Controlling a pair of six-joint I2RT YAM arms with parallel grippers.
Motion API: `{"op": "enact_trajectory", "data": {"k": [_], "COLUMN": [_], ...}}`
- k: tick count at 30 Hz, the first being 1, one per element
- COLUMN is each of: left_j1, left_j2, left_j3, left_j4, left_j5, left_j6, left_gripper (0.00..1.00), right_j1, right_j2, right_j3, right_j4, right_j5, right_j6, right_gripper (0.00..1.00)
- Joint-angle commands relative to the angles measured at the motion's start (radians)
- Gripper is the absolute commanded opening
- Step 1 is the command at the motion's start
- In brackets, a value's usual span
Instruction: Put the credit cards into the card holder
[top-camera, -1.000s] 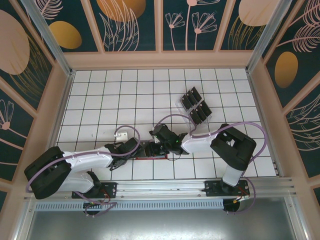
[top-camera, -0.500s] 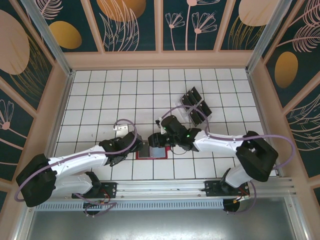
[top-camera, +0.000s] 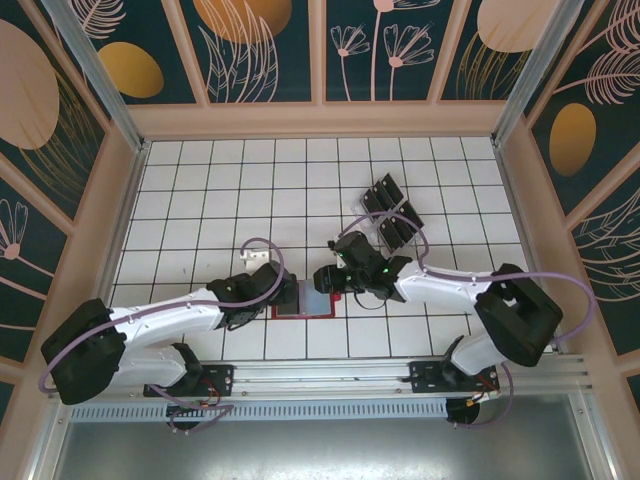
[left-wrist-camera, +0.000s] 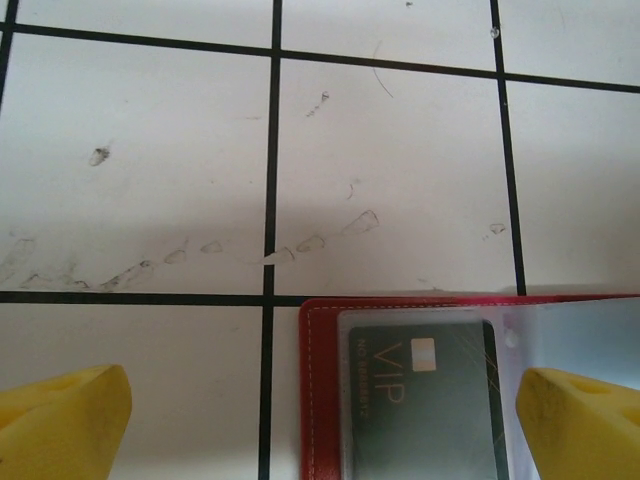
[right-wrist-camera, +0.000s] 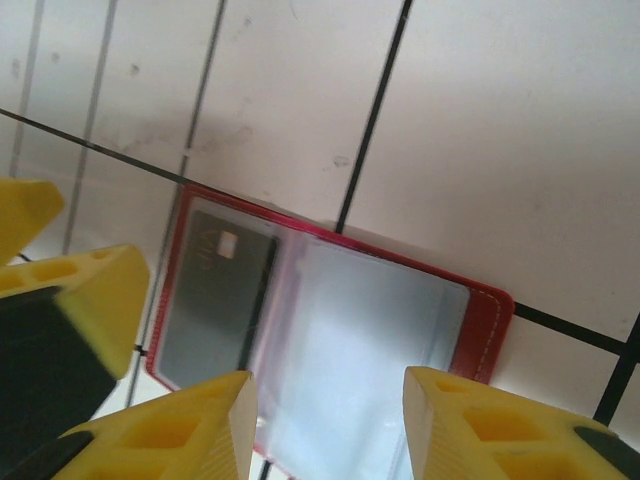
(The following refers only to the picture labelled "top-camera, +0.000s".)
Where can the tray of black items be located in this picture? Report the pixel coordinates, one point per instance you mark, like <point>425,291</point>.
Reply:
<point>374,231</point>

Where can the red leather card holder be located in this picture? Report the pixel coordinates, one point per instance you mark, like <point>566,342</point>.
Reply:
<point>315,300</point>

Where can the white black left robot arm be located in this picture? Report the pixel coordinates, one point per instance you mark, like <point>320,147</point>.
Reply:
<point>165,315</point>

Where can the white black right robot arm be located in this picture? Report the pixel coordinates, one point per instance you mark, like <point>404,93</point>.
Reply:
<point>440,290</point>

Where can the grey sheet metal shelf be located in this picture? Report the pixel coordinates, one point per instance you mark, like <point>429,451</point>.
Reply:
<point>320,450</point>

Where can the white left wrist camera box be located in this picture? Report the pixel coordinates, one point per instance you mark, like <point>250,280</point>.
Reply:
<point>255,256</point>

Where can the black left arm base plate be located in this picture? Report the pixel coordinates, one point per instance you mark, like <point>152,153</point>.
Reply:
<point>222,377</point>

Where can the aluminium mounting rail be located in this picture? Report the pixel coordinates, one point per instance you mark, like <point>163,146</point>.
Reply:
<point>320,375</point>

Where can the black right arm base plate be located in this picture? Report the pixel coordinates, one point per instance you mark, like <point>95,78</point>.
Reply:
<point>425,377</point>

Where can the aluminium table edge rail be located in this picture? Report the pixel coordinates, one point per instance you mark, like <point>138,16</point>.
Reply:
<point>132,190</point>
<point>511,190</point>

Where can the aluminium frame post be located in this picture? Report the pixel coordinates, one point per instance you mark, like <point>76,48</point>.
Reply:
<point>104,85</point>
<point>535,75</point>

